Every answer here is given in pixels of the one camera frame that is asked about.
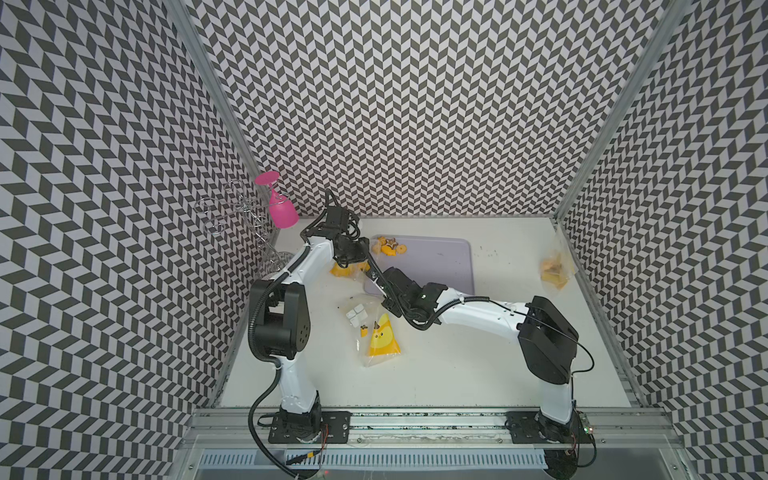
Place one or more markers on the pink upside-down wine glass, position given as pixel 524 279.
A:
pixel 281 209

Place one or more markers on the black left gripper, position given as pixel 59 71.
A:
pixel 362 242

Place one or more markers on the steel black-tipped tongs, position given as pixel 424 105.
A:
pixel 372 267

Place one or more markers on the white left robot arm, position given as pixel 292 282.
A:
pixel 279 324

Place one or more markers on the chrome glass drying rack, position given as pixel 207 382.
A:
pixel 240 209

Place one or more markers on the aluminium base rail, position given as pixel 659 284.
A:
pixel 439 427

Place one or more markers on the clear resealable bag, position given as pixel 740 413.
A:
pixel 557 265

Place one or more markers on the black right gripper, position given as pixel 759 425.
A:
pixel 392 306

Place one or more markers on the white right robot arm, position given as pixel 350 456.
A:
pixel 547 340

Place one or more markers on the lilac plastic tray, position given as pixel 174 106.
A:
pixel 429 259

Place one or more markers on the clear bag yellow chick print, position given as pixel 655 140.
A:
pixel 373 330

